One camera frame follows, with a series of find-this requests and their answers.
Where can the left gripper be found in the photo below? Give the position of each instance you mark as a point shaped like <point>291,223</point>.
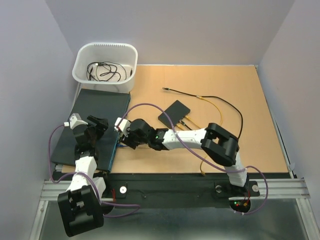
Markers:
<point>101,126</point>

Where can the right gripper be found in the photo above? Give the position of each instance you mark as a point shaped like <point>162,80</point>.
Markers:
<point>129,141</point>

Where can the small black network switch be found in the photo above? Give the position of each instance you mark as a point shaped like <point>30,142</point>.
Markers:
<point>176,112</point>

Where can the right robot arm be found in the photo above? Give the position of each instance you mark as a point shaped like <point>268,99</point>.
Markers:
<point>218,144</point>

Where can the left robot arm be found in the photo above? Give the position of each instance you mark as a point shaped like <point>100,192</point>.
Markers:
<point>80,205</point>

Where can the white plastic bin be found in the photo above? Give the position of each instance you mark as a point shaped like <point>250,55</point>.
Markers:
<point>104,66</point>

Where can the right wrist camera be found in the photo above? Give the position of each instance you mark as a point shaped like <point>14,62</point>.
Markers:
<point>122,126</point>

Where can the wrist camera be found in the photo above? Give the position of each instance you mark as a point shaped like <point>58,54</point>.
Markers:
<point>122,126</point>
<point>74,121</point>

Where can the large black rack switch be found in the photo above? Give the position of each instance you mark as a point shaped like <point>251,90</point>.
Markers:
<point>100,104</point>

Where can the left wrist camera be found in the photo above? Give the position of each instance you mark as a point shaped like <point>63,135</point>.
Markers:
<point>74,121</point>

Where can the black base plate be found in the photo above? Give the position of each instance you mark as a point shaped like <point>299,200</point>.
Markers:
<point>174,190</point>

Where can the aluminium rail frame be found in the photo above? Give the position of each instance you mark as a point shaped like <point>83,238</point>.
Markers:
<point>279,213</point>

